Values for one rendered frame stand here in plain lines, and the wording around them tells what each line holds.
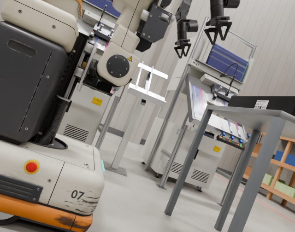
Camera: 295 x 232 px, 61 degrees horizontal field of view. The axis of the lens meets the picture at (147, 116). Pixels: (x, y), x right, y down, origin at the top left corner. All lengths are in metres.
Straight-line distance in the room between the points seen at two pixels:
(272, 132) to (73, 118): 1.78
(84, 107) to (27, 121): 1.47
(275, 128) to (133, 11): 0.82
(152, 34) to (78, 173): 0.68
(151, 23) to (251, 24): 5.61
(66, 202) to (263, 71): 6.21
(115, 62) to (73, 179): 0.53
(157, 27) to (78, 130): 1.53
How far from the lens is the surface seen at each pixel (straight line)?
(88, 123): 2.47
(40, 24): 1.03
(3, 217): 1.09
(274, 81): 7.03
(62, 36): 1.01
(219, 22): 1.15
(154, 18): 1.21
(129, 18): 1.26
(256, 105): 1.55
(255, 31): 6.75
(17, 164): 1.01
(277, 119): 1.20
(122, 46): 1.18
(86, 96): 2.45
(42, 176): 1.00
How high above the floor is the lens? 0.55
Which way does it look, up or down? 1 degrees up
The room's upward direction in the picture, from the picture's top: 22 degrees clockwise
